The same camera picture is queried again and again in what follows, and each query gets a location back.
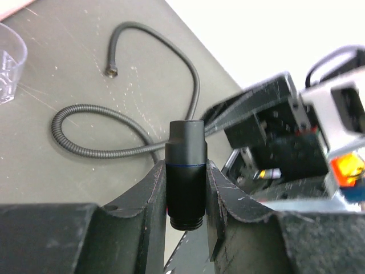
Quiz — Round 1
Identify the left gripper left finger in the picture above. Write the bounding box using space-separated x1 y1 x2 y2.
104 161 167 273

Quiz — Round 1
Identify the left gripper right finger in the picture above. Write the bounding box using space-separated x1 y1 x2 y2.
206 160 273 261

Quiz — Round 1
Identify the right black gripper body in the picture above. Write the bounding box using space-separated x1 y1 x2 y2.
201 72 329 197

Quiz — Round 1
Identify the black valve fitting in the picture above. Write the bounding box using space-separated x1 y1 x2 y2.
165 120 208 231

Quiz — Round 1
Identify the black corrugated hose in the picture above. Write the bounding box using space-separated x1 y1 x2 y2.
51 22 201 169

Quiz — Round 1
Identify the clear plastic cup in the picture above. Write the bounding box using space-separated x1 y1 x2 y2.
0 23 28 104

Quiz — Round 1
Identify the pink three-tier shelf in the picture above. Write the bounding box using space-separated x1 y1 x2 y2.
0 0 35 21

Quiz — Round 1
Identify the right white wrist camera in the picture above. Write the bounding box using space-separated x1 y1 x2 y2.
299 67 364 159

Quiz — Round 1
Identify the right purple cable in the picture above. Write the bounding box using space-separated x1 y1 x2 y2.
305 45 365 86

